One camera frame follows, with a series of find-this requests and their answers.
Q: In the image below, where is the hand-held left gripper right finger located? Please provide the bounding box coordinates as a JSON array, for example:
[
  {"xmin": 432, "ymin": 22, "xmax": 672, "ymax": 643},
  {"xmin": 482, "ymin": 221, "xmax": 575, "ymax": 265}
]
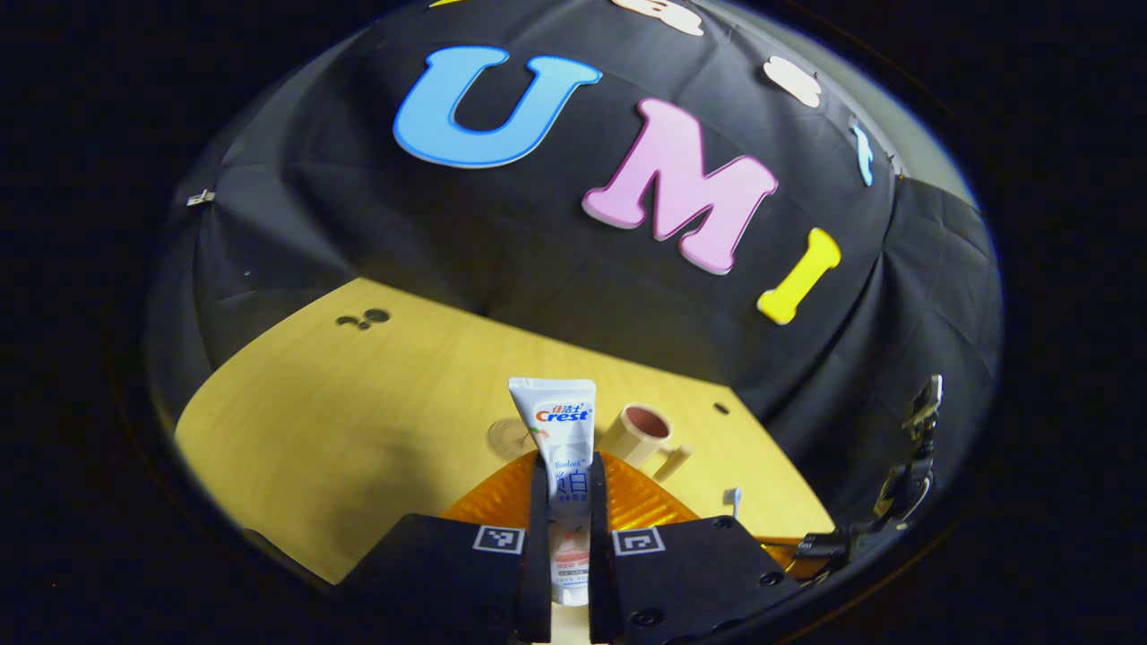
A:
[{"xmin": 587, "ymin": 452, "xmax": 803, "ymax": 644}]

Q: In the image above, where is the beige cup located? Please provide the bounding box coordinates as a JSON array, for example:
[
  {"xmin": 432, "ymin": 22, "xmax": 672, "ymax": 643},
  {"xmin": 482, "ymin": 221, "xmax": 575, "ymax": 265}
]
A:
[{"xmin": 599, "ymin": 404, "xmax": 694, "ymax": 480}]

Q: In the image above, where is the white toothpaste tube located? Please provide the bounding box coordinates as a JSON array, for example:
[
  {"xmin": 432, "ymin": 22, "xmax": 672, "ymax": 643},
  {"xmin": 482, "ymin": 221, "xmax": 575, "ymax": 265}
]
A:
[{"xmin": 508, "ymin": 377, "xmax": 598, "ymax": 607}]

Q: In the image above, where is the round brown coaster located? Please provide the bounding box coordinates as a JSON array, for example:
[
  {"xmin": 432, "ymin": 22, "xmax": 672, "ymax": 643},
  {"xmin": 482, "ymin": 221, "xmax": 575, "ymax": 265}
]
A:
[{"xmin": 487, "ymin": 418, "xmax": 539, "ymax": 462}]

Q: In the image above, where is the black backdrop cloth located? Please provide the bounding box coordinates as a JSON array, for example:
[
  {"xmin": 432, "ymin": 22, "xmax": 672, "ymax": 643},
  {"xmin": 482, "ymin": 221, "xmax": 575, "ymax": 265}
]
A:
[{"xmin": 143, "ymin": 0, "xmax": 1003, "ymax": 556}]

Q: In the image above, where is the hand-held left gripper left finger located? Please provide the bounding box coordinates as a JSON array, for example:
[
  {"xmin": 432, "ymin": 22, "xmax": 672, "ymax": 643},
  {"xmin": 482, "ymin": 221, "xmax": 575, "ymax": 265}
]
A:
[{"xmin": 345, "ymin": 452, "xmax": 549, "ymax": 644}]

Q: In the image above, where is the wooden desktop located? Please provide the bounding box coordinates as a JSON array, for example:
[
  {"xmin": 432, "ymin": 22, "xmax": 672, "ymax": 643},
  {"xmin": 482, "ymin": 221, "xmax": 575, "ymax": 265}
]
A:
[{"xmin": 175, "ymin": 278, "xmax": 836, "ymax": 645}]

